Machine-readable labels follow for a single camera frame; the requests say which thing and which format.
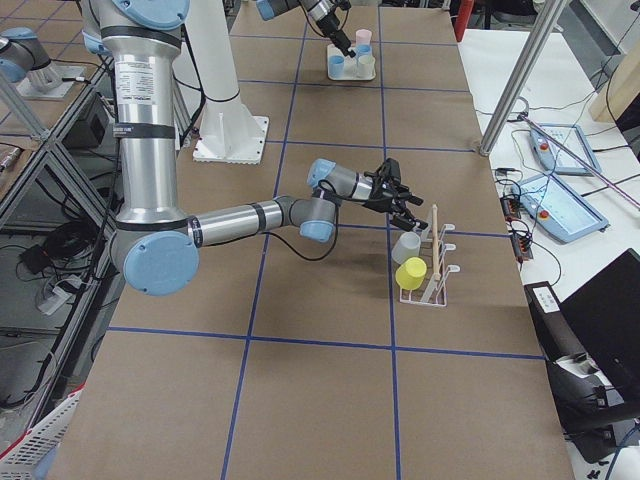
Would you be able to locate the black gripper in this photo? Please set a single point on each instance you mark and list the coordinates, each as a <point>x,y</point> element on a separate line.
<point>328,23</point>
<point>381,199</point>

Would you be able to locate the blue plastic cup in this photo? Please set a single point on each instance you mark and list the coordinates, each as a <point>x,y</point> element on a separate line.
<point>363,50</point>

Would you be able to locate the light blue cup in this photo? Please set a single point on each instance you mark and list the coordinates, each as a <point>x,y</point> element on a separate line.
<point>335,66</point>

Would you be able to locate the pink plastic cup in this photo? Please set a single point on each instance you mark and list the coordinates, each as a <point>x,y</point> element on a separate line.
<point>363,36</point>

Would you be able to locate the grey plastic cup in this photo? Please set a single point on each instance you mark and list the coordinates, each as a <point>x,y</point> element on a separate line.
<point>407,246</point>

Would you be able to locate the yellow plastic cup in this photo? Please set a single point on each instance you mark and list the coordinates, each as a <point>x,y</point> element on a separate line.
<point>410,274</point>

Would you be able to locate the pale yellow cup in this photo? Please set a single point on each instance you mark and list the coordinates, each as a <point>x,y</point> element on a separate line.
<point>365,67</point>

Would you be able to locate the white plastic tray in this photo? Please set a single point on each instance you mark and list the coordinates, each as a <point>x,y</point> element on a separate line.
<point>349,73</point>

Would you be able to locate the black usb hub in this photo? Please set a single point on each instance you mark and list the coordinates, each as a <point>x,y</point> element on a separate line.
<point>519,232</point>

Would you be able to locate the near teach pendant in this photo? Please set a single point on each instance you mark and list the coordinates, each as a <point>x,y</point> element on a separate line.
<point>563,213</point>

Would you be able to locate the teach pendant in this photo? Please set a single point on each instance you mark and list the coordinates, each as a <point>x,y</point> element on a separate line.
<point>563,213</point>
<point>552,150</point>

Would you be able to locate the far teach pendant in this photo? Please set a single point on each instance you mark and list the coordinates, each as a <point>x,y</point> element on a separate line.
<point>552,150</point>

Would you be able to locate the black laptop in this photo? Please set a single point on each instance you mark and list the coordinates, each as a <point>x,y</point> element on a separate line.
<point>604,316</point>

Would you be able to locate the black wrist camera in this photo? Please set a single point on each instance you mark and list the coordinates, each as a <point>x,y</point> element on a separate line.
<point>390,171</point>

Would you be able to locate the white wire cup rack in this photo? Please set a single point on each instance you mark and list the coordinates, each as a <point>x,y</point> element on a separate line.
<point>432,290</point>

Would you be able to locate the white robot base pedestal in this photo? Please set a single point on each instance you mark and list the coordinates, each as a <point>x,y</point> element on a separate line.
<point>228,132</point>

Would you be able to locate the aluminium frame post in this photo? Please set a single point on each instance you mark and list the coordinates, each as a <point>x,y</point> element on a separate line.
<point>527,59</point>

